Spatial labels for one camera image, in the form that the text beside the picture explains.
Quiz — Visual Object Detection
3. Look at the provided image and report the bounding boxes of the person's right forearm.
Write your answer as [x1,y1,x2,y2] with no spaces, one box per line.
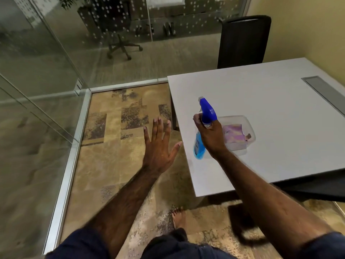
[214,149,334,259]

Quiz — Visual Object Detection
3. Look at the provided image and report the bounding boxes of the dark grey armchair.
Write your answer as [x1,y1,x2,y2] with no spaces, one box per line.
[269,169,345,203]

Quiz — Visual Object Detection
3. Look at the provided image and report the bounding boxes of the person's blue shirt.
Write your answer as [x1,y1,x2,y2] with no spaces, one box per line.
[44,226,345,259]

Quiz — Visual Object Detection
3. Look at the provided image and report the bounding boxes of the blue spray bottle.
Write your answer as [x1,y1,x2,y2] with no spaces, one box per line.
[193,96,218,160]

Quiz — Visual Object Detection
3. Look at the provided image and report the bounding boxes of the purple cleaning cloth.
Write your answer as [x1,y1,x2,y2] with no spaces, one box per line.
[222,124,253,145]

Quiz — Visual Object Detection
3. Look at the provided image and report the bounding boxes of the grey table cable hatch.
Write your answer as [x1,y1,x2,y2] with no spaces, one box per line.
[301,76,345,118]

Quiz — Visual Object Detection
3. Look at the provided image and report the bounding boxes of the person's left forearm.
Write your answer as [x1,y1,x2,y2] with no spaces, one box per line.
[86,165,162,259]

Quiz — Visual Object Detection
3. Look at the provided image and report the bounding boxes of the person's left hand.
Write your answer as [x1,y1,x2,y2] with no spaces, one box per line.
[142,117,183,174]

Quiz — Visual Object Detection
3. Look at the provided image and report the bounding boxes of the clear plastic container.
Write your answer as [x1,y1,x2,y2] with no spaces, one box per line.
[215,115,257,157]

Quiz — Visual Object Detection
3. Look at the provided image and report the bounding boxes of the person's right hand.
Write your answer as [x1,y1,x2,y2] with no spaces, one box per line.
[193,112,230,159]

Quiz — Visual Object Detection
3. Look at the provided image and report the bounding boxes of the black high-back chair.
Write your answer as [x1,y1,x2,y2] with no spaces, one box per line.
[217,15,272,70]

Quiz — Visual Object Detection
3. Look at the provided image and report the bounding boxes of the person's blue shorts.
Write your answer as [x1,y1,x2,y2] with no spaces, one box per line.
[140,228,238,259]

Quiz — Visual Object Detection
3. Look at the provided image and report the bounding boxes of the black wheeled office chair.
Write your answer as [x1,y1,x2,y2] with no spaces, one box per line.
[89,0,144,61]

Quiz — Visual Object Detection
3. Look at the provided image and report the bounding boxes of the person's bare foot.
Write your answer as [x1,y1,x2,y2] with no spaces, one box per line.
[171,207,188,230]

